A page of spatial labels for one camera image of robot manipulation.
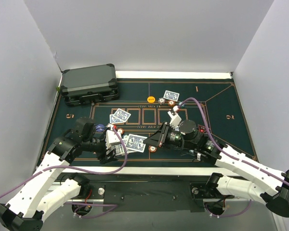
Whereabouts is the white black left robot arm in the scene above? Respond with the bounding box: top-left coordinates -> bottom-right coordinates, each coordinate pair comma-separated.
0,117 -> 145,231

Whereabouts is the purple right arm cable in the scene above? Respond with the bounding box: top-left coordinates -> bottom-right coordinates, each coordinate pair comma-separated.
178,97 -> 289,218

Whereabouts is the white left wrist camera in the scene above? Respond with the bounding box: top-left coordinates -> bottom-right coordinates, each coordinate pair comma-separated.
105,128 -> 122,150

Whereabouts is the dark green poker mat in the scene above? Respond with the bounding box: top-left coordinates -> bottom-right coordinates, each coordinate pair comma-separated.
41,78 -> 257,160

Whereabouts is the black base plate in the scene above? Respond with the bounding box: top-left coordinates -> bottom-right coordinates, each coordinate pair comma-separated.
55,173 -> 236,214

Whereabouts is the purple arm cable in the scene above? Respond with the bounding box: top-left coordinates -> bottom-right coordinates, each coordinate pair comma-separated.
178,97 -> 289,218
0,126 -> 129,221

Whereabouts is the orange dealer button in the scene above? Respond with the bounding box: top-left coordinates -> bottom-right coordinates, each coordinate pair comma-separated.
147,96 -> 156,103

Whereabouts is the blue back playing card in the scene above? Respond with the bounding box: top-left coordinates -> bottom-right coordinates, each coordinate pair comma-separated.
114,108 -> 131,122
163,90 -> 180,102
109,114 -> 124,124
126,134 -> 146,153

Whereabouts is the blue playing card deck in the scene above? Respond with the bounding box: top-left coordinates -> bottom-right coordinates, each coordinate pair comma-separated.
112,144 -> 125,157

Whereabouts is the orange red chip stack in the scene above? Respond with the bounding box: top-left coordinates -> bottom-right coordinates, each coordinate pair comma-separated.
149,146 -> 157,153

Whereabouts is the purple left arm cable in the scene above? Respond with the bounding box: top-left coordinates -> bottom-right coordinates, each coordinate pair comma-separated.
0,126 -> 129,221

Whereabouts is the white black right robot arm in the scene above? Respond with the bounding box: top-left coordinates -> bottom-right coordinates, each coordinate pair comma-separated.
158,120 -> 289,218

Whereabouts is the aluminium mounting rail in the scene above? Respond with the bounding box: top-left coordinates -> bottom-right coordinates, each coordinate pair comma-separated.
42,175 -> 286,231

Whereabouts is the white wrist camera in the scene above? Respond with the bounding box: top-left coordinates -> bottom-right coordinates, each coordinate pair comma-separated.
105,128 -> 122,150
168,106 -> 182,129

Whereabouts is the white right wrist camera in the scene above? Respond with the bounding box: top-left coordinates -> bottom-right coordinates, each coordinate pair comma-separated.
168,106 -> 182,129

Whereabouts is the blue blind button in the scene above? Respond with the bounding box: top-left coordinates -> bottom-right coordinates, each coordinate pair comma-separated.
96,124 -> 105,132

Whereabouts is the orange red poker chip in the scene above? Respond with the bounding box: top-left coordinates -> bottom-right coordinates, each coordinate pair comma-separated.
168,100 -> 176,107
118,128 -> 124,134

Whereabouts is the black aluminium poker case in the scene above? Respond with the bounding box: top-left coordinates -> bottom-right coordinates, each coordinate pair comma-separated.
59,64 -> 119,106

